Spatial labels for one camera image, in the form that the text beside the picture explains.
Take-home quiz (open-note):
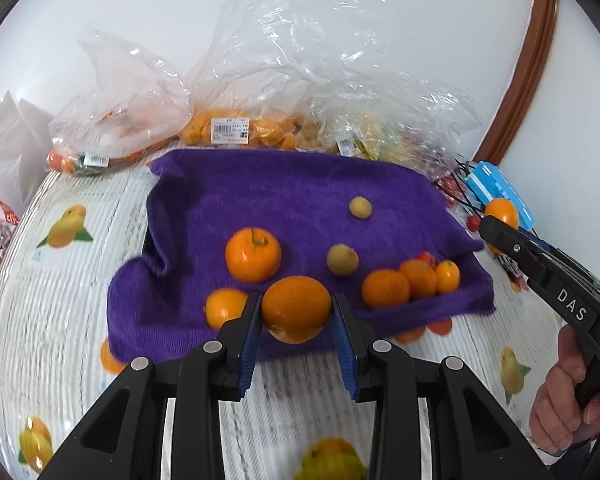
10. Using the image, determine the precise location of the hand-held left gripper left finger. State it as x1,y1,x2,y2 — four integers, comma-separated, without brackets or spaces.
37,292,263,480

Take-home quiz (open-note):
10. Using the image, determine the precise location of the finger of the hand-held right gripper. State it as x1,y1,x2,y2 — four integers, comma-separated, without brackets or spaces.
479,215,548,286

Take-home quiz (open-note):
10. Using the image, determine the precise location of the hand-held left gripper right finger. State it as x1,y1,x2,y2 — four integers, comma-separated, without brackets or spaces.
331,294,553,480

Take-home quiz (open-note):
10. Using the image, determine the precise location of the oval orange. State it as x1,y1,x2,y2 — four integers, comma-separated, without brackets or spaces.
484,198,521,231

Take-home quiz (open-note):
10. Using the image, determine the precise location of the small orange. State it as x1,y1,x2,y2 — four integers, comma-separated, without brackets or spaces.
204,288,250,331

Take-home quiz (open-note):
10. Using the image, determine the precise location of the large orange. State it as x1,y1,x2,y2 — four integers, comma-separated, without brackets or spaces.
261,276,332,345
399,258,439,301

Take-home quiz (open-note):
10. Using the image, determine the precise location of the orange with dark stem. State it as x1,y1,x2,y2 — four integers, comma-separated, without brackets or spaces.
225,227,282,282

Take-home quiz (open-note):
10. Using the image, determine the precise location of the purple towel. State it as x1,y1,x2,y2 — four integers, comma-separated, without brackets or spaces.
106,149,497,363

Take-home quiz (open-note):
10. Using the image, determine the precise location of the person's right hand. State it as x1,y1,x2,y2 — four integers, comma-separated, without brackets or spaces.
529,327,600,456

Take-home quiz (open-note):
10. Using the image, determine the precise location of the blue tissue pack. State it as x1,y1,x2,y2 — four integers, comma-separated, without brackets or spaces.
464,161,537,231

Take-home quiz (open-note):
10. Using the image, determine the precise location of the clear bag of red tomatoes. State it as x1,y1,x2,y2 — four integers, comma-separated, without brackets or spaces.
430,160,473,208

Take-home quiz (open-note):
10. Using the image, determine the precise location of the clear bag of yellow produce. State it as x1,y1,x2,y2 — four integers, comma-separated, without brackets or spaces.
300,67,483,176

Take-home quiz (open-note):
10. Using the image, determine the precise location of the white printed lace tablecloth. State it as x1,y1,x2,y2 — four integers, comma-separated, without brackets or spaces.
0,160,600,480

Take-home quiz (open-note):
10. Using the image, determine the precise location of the clear bag of small oranges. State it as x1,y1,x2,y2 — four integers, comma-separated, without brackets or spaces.
180,0,396,151

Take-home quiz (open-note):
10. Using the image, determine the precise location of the clear bag of red-orange tangerines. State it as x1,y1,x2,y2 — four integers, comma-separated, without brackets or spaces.
47,25,193,176

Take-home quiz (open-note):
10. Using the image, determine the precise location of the red and white packet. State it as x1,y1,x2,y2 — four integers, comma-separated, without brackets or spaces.
0,199,21,228

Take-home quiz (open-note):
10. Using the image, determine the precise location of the white plastic bag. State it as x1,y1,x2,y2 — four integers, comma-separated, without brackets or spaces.
0,91,56,211

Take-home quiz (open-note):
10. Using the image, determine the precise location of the black cable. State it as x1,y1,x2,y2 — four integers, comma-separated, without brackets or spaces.
452,157,486,211

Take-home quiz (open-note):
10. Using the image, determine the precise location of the brown wooden door frame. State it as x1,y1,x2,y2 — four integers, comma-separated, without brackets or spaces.
472,0,561,163

